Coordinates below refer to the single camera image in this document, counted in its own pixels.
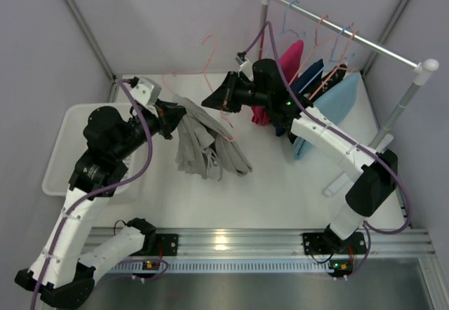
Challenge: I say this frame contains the grey trousers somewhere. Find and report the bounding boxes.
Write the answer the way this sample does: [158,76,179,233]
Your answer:
[173,95,253,181]

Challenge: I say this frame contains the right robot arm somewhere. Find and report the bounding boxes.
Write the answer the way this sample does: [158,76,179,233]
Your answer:
[201,59,398,252]

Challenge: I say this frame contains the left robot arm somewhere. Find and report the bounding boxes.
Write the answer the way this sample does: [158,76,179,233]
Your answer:
[15,100,187,309]

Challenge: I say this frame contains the navy blue trousers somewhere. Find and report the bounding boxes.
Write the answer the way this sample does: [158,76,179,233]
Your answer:
[272,56,323,137]

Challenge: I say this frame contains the magenta trousers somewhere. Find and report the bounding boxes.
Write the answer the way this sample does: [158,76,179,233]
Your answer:
[251,39,304,126]

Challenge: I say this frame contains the blue hanger far left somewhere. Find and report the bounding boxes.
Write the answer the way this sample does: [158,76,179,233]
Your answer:
[257,0,307,59]

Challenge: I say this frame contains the blue hanger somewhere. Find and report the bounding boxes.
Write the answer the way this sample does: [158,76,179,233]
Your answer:
[297,22,353,93]
[257,0,307,59]

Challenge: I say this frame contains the black patterned trousers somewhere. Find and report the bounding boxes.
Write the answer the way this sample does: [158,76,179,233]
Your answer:
[291,60,351,124]

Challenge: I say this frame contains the light blue trousers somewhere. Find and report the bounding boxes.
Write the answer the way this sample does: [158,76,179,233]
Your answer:
[293,72,362,161]

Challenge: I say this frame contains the white plastic basket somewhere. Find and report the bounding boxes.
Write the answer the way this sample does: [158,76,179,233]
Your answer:
[41,103,147,204]

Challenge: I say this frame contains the white metal clothes rack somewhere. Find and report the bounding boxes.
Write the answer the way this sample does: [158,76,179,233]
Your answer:
[260,0,439,149]

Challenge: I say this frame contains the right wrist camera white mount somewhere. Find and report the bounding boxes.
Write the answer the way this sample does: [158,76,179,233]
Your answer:
[235,52,250,72]

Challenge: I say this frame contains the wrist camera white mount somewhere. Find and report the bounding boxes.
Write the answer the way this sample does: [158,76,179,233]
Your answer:
[235,52,250,72]
[129,76,161,107]

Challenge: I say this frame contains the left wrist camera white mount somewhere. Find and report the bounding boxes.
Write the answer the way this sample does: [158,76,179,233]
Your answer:
[129,76,161,107]

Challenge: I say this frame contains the aluminium mounting rail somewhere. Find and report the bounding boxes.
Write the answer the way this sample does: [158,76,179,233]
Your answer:
[83,227,436,258]

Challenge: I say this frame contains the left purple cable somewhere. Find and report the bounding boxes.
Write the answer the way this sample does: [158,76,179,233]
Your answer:
[29,77,169,310]

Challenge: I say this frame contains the white slotted cable duct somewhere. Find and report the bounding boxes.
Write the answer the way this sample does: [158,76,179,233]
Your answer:
[109,258,352,274]

